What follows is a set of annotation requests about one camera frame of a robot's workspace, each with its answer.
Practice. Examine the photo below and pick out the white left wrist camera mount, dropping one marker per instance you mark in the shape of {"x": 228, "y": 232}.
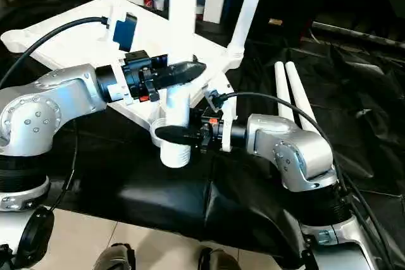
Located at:
{"x": 126, "y": 33}

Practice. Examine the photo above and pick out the black mat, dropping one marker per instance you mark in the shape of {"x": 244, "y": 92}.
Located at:
{"x": 171, "y": 188}

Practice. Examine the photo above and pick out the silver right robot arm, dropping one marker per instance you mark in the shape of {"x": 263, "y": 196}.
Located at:
{"x": 297, "y": 150}

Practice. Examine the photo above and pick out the white plastic table top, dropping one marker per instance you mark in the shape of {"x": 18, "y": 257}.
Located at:
{"x": 69, "y": 42}

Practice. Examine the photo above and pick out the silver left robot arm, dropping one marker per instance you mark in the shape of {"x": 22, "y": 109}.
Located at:
{"x": 38, "y": 118}

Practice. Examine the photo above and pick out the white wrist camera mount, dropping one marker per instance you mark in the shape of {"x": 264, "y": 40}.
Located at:
{"x": 224, "y": 112}
{"x": 126, "y": 33}

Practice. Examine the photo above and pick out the long black bar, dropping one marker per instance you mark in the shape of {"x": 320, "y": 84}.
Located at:
{"x": 357, "y": 31}

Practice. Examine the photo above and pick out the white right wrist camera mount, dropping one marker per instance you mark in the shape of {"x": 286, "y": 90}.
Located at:
{"x": 224, "y": 112}

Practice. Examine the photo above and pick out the white plastic table leg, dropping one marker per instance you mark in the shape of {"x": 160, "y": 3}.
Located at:
{"x": 248, "y": 11}
{"x": 283, "y": 93}
{"x": 299, "y": 96}
{"x": 182, "y": 11}

